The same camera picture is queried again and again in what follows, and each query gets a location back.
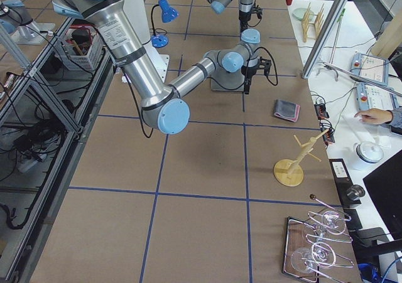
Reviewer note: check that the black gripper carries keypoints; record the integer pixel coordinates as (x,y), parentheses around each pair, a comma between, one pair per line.
(250,69)
(244,16)

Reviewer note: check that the person hand on table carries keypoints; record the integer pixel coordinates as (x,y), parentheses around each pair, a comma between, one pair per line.
(375,116)

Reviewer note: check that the grey folded cloth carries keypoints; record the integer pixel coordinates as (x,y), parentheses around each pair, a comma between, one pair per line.
(286,110)

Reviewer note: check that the pale green plate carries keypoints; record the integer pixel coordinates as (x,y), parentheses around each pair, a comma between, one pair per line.
(301,13)

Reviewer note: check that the wooden dish rack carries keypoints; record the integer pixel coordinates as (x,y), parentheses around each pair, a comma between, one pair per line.
(311,20)

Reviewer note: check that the metal rod stand green clip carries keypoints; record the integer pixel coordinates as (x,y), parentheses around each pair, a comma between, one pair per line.
(337,69)

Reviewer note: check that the wooden mug tree stand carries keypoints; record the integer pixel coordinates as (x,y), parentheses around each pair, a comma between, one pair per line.
(289,172)

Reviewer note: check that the near teach pendant tablet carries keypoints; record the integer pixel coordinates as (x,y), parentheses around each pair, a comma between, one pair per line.
(369,97)

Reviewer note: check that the teach pendant tablet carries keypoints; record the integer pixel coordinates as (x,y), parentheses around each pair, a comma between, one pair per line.
(374,68)
(369,97)

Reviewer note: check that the far teach pendant tablet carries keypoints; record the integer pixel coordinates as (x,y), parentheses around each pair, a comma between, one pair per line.
(374,68)

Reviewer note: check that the white enamel pot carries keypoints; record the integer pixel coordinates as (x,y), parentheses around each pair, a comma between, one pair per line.
(365,154)

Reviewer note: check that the seated person dark jacket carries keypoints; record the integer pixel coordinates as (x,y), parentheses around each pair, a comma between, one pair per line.
(396,122)

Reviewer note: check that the white plastic basket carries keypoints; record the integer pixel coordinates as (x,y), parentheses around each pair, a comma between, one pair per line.
(81,48)

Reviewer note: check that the black monitor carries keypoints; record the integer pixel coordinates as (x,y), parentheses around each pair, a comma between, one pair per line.
(384,188)

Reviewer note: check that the aluminium frame post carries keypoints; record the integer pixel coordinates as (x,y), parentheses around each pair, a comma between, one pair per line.
(322,38)

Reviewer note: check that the wire glass rack tray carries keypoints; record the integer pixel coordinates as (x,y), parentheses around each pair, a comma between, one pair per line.
(309,246)

